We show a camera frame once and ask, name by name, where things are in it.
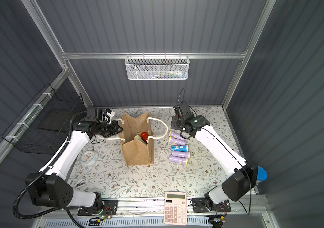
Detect purple flashlight top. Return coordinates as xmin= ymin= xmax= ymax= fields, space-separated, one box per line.
xmin=169 ymin=131 xmax=186 ymax=141

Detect purple flashlight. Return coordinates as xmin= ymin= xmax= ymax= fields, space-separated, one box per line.
xmin=169 ymin=137 xmax=186 ymax=146
xmin=169 ymin=156 xmax=189 ymax=165
xmin=172 ymin=151 xmax=190 ymax=159
xmin=169 ymin=131 xmax=186 ymax=141

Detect green flashlight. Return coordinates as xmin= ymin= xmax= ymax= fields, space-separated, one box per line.
xmin=134 ymin=135 xmax=147 ymax=145

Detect brown jute tote bag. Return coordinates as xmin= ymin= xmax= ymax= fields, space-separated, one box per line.
xmin=110 ymin=113 xmax=169 ymax=166

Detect red flashlight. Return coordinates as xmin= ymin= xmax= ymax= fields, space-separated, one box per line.
xmin=141 ymin=132 xmax=148 ymax=143

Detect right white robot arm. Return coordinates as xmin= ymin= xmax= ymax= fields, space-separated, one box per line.
xmin=171 ymin=102 xmax=258 ymax=210

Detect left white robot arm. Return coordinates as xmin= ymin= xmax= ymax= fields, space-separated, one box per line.
xmin=26 ymin=120 xmax=123 ymax=210

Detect blue flashlight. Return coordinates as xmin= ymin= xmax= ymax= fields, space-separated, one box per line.
xmin=171 ymin=145 xmax=189 ymax=152

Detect clear tape roll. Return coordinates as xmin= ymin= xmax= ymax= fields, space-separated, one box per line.
xmin=80 ymin=150 xmax=99 ymax=166

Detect pink desk calculator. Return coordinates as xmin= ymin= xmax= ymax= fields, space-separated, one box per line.
xmin=163 ymin=192 xmax=187 ymax=226

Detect blue lid pencil tube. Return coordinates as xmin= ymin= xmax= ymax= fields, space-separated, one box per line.
xmin=257 ymin=166 xmax=268 ymax=182

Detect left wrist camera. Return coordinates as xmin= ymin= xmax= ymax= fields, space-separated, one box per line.
xmin=84 ymin=107 xmax=115 ymax=124

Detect markers in wall basket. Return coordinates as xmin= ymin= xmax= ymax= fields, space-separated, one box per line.
xmin=150 ymin=71 xmax=188 ymax=79

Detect black wire side basket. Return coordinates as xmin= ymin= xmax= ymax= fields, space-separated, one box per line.
xmin=2 ymin=84 xmax=86 ymax=155

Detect black corrugated cable hose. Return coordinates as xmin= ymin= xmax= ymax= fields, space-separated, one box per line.
xmin=12 ymin=111 xmax=91 ymax=228

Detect white wire wall basket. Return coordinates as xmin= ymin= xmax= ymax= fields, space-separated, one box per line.
xmin=125 ymin=56 xmax=190 ymax=80

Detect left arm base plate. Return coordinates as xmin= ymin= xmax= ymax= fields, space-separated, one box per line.
xmin=77 ymin=200 xmax=118 ymax=216

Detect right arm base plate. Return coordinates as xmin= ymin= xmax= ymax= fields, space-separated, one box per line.
xmin=190 ymin=197 xmax=231 ymax=213

